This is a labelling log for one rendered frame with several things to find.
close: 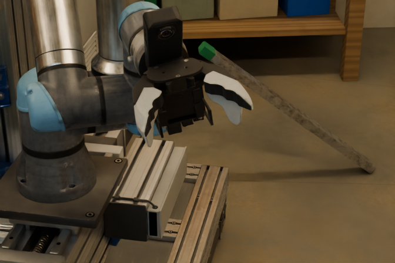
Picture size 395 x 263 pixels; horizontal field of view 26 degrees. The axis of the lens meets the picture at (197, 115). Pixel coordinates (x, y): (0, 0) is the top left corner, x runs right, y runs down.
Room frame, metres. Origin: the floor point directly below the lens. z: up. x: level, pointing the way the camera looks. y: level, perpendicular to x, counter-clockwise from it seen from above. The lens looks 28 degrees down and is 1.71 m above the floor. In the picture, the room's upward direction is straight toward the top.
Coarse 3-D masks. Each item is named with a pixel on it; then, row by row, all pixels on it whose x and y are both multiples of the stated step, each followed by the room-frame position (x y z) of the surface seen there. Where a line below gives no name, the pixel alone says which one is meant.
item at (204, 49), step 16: (208, 48) 2.70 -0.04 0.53; (224, 64) 2.70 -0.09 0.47; (240, 80) 2.70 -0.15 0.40; (256, 80) 2.73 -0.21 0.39; (272, 96) 2.71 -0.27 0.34; (288, 112) 2.71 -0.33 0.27; (320, 128) 2.73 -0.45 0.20; (336, 144) 2.72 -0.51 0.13; (352, 160) 2.72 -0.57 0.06; (368, 160) 2.75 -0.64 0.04
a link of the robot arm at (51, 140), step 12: (24, 84) 1.37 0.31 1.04; (24, 96) 1.35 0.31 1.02; (24, 108) 1.35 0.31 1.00; (24, 120) 1.35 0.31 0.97; (24, 132) 1.35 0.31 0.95; (36, 132) 1.34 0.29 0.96; (48, 132) 1.33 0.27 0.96; (60, 132) 1.34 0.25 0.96; (72, 132) 1.35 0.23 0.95; (84, 132) 1.36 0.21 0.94; (24, 144) 1.36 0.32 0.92; (36, 144) 1.34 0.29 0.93; (48, 144) 1.33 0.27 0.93; (60, 144) 1.34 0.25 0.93; (72, 144) 1.35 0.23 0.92
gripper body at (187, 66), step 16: (144, 48) 1.06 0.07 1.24; (144, 64) 1.06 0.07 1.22; (160, 64) 1.01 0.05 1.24; (176, 64) 1.00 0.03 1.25; (192, 64) 0.99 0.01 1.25; (160, 80) 0.96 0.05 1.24; (176, 80) 0.96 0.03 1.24; (192, 80) 0.96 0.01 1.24; (176, 96) 0.97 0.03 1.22; (192, 96) 0.97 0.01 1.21; (160, 112) 0.96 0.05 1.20; (176, 112) 0.97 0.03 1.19; (192, 112) 0.97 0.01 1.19; (208, 112) 0.98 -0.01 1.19; (160, 128) 0.96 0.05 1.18; (176, 128) 0.96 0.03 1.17
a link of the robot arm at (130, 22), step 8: (128, 8) 1.20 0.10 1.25; (136, 8) 1.18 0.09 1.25; (144, 8) 1.18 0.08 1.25; (152, 8) 1.18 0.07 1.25; (120, 16) 1.20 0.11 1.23; (128, 16) 1.17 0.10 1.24; (136, 16) 1.16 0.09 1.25; (120, 24) 1.18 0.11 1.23; (128, 24) 1.15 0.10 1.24; (136, 24) 1.14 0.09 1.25; (120, 32) 1.18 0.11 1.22; (128, 32) 1.14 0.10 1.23; (136, 32) 1.11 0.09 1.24; (128, 40) 1.12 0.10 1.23; (128, 48) 1.12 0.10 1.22; (128, 64) 1.14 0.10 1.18; (136, 72) 1.14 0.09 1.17
